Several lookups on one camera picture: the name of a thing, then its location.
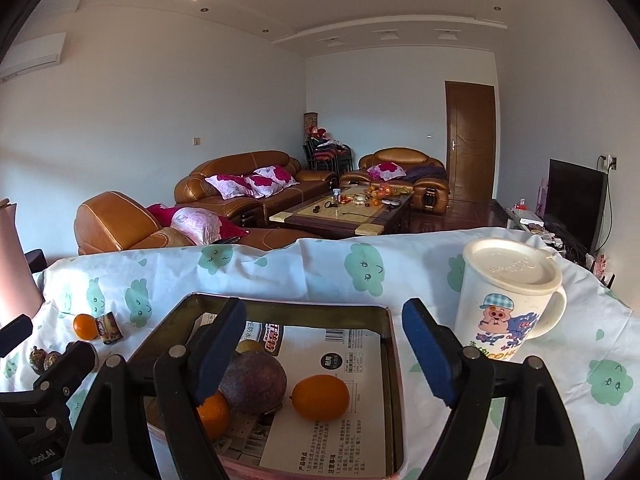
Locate red cushion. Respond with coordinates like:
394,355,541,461
145,203,249,242

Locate purple blanket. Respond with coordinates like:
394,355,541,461
404,165,449,185

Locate brown leather chaise sofa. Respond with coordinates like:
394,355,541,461
73,190,323,257

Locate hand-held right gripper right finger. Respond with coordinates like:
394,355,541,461
401,298,586,480

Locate purple passion fruit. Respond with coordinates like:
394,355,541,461
218,350,289,415

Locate brown wooden door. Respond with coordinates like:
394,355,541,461
444,80,497,205

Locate pale pink floral pillow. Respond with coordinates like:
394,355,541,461
170,207,224,246

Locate dark wooden coffee table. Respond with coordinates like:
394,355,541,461
268,186,415,239

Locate black flat television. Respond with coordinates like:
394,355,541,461
542,158,610,257

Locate small brown snack packet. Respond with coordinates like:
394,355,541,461
96,312,125,345

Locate small pink floral pillow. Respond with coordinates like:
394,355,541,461
368,161,407,181

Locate black power cable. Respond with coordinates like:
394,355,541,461
590,155,615,256

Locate white cartoon pig mug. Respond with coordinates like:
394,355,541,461
452,237,569,364

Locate low television stand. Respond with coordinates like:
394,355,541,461
504,204,597,267

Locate stack of dark chairs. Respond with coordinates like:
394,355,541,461
302,136,354,175

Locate small orange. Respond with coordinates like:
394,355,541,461
73,313,99,342

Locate white green cloud tablecloth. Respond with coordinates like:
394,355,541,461
0,226,640,480

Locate pile of oranges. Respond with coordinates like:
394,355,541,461
367,184,411,200

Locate oval orange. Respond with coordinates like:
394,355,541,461
289,374,351,422

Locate brown leather armchair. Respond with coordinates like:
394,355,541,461
340,147,451,214

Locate long brown leather sofa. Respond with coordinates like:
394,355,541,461
173,150,339,227

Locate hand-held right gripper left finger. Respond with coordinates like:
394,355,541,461
60,298,248,480

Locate white wall air conditioner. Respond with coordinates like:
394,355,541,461
0,32,68,81

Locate printed paper sheet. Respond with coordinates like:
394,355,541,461
220,325,389,480

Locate round orange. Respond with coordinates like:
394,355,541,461
196,390,232,444

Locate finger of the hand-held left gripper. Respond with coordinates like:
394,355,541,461
0,314,34,359
32,341,99,407

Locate rectangular metal tin tray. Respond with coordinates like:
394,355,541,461
122,292,407,480

